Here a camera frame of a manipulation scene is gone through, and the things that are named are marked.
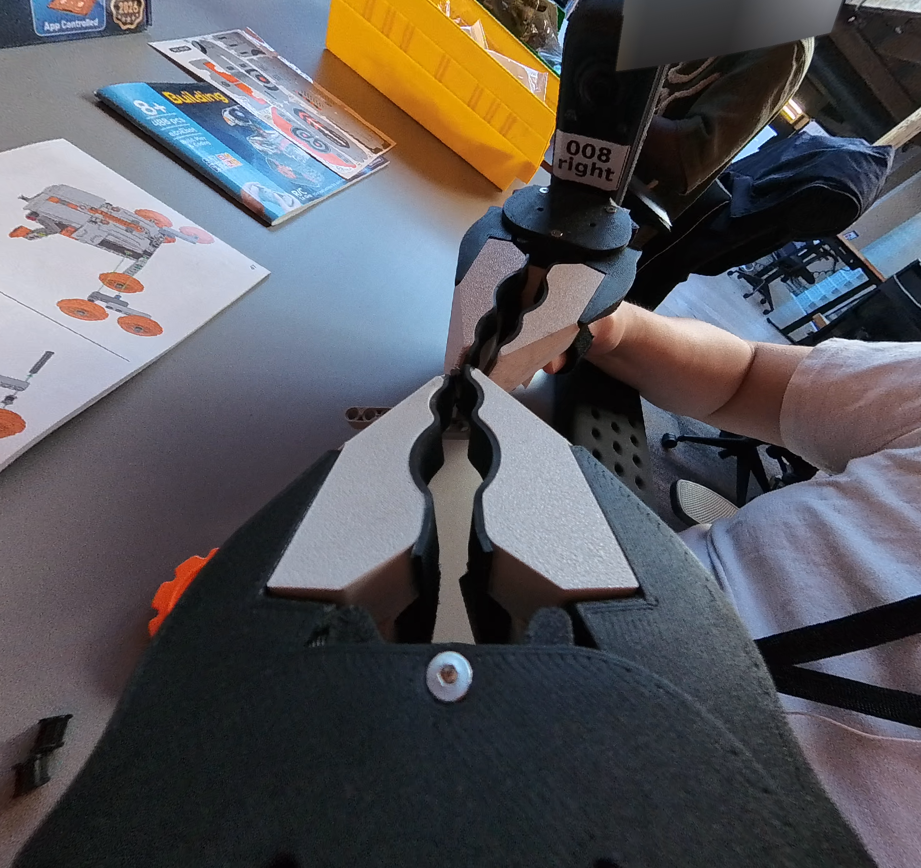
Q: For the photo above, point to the orange brick wheel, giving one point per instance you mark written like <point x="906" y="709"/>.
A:
<point x="176" y="591"/>

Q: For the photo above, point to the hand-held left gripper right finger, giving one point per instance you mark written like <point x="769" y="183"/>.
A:
<point x="554" y="523"/>

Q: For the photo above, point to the person's pale sweatshirt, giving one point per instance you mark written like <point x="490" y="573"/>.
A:
<point x="827" y="559"/>

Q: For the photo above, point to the black chair base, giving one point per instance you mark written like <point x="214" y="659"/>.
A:
<point x="741" y="458"/>

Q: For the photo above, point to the grey brick beam blue pins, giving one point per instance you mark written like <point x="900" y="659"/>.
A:
<point x="363" y="415"/>

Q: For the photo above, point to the yellow storage bin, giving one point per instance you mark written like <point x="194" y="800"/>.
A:
<point x="432" y="77"/>

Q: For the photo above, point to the blue building booklet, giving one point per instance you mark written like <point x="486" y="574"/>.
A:
<point x="216" y="141"/>

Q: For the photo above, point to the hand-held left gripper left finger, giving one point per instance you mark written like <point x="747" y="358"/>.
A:
<point x="360" y="523"/>

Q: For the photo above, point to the person's right forearm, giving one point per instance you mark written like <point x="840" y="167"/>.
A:
<point x="705" y="371"/>

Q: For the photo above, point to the small black brick pin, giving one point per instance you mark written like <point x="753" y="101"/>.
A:
<point x="32" y="774"/>
<point x="52" y="735"/>

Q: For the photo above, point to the printed sticker sheet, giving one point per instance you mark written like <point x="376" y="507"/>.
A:
<point x="273" y="84"/>

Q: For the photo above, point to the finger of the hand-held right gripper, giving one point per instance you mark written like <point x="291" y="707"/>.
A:
<point x="561" y="300"/>
<point x="475" y="292"/>

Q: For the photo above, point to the row of black office chairs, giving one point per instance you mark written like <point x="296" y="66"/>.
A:
<point x="799" y="278"/>

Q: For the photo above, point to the person's pale shoe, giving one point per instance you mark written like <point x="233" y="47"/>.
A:
<point x="701" y="502"/>

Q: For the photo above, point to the person's right hand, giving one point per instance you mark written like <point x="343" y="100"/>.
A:
<point x="611" y="339"/>

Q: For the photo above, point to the open white instruction booklet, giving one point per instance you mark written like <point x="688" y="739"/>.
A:
<point x="108" y="292"/>

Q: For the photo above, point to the grey desk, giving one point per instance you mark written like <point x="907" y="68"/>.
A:
<point x="324" y="307"/>

